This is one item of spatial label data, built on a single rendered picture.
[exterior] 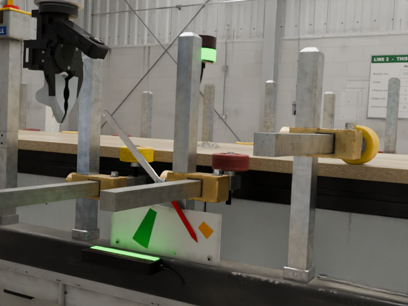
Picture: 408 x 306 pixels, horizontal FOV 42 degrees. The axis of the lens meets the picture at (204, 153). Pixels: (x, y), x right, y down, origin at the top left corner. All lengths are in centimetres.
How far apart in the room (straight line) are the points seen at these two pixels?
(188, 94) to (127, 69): 966
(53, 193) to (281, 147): 53
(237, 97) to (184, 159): 820
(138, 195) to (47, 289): 57
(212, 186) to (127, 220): 21
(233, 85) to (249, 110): 54
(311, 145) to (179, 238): 38
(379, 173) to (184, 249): 41
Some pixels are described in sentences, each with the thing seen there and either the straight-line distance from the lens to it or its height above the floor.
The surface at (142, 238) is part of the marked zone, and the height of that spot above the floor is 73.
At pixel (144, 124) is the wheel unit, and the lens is 244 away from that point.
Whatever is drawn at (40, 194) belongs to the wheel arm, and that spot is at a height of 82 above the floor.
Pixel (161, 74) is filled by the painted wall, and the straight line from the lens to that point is 1018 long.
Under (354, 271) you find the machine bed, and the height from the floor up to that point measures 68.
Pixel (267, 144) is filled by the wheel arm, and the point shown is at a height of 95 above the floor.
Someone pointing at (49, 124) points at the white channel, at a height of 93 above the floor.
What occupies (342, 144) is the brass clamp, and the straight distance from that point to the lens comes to 92.
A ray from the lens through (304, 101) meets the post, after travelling 95.
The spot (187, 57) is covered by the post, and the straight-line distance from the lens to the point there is 106.
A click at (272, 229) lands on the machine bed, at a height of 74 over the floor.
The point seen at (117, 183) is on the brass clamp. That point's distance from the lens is 116.
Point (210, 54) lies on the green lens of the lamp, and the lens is 110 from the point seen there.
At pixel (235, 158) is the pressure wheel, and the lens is 113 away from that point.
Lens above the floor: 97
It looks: 3 degrees down
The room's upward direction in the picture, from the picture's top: 3 degrees clockwise
